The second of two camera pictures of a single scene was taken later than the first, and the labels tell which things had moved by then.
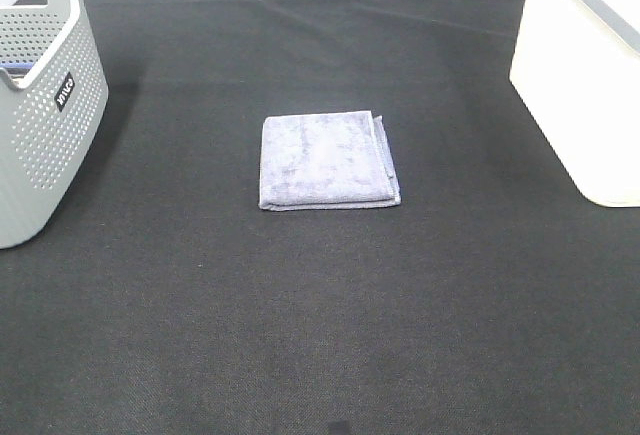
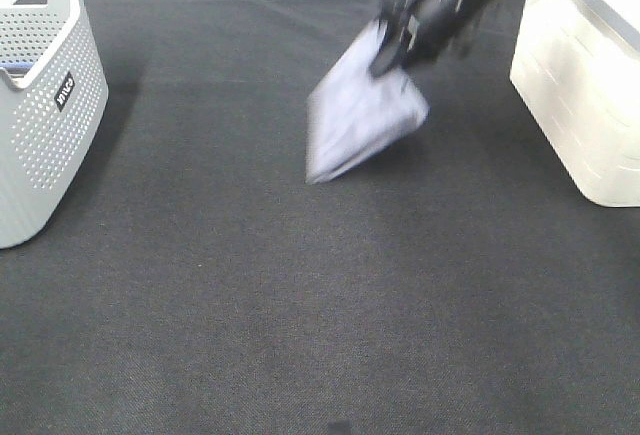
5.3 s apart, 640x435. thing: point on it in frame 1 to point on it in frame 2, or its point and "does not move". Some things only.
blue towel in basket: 17,68 does not move
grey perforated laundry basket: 54,95 does not move
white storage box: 576,69 does not move
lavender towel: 325,161 to 356,114
